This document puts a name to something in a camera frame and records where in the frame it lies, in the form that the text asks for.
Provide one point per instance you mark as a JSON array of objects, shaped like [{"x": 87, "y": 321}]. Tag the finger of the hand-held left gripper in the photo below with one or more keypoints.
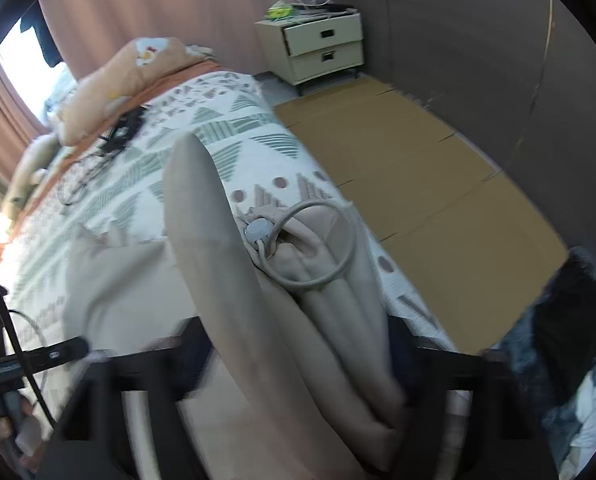
[{"x": 58, "y": 354}]

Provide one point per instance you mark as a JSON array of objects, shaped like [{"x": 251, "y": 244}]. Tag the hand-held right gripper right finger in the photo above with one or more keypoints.
[{"x": 403, "y": 355}]

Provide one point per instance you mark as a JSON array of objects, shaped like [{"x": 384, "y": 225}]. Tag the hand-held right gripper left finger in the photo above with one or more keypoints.
[{"x": 195, "y": 360}]

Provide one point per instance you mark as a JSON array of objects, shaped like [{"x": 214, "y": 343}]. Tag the beige jacket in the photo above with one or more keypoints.
[{"x": 203, "y": 260}]

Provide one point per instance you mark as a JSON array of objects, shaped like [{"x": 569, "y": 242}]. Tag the person's left hand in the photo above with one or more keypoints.
[{"x": 28, "y": 435}]

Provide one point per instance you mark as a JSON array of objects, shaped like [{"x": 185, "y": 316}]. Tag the dark fuzzy cloth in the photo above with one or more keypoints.
[{"x": 563, "y": 340}]

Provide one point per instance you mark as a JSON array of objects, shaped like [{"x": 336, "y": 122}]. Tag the brown cardboard sheet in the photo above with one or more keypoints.
[{"x": 428, "y": 170}]

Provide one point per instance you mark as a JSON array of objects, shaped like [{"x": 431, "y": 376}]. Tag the white cloth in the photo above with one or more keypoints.
[{"x": 585, "y": 410}]

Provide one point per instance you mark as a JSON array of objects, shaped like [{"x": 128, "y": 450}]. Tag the patterned white duvet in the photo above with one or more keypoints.
[{"x": 258, "y": 135}]

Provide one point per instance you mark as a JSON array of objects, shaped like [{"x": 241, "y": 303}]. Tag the pink curtain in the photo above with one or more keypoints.
[
  {"x": 3, "y": 115},
  {"x": 178, "y": 10}
]

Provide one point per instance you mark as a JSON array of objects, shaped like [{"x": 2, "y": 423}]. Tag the peach printed pillow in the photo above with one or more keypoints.
[{"x": 123, "y": 75}]

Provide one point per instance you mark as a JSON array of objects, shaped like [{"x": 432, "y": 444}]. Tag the dark hanging coat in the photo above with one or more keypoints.
[{"x": 48, "y": 45}]

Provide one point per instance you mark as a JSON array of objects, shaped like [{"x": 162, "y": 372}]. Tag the cream nightstand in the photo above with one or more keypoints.
[{"x": 323, "y": 55}]

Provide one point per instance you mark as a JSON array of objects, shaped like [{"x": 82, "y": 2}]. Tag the green yellow item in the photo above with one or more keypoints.
[{"x": 280, "y": 11}]

